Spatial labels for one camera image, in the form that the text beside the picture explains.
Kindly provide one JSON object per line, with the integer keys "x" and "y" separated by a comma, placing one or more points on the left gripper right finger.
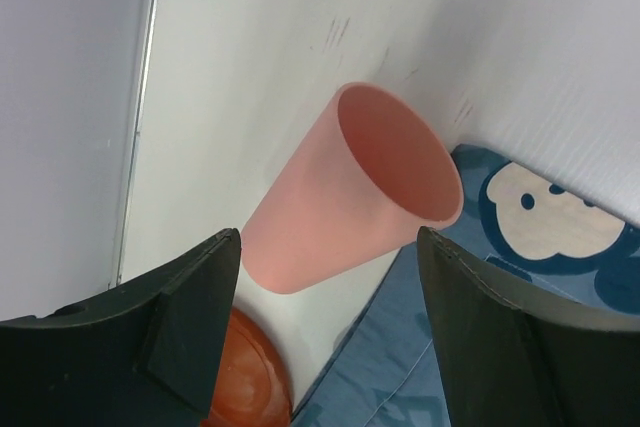
{"x": 513, "y": 354}

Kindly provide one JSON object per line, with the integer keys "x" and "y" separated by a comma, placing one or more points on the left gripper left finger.
{"x": 146, "y": 353}

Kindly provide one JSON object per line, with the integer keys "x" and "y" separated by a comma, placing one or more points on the red plastic plate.
{"x": 253, "y": 386}

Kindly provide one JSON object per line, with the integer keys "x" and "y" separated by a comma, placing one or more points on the blue letter-print cloth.
{"x": 384, "y": 371}

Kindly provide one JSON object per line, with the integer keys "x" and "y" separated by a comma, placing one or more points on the pink plastic cup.
{"x": 364, "y": 179}

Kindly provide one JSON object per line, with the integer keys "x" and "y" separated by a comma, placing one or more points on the left aluminium frame post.
{"x": 144, "y": 41}

